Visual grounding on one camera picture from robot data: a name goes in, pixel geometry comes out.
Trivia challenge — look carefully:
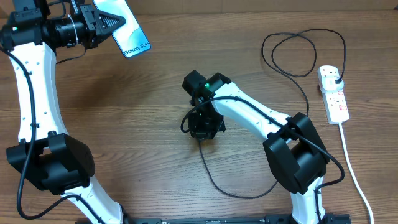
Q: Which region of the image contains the white power strip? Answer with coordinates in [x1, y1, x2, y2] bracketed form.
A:
[317, 65, 349, 124]

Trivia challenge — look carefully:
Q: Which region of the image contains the Samsung Galaxy S24+ smartphone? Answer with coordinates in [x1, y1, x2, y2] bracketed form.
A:
[93, 0, 151, 58]

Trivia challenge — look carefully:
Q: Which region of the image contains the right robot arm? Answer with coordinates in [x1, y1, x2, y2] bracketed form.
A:
[182, 70, 330, 223]

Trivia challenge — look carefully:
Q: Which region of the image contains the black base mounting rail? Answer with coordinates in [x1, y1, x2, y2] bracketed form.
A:
[74, 213, 352, 224]

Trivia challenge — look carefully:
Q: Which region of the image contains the black USB-C charging cable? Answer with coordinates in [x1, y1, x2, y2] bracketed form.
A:
[197, 28, 347, 200]

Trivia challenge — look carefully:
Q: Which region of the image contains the white charger plug adapter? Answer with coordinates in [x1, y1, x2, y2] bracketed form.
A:
[320, 77, 344, 94]

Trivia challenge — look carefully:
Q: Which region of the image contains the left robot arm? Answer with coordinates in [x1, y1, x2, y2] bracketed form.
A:
[1, 0, 131, 223]

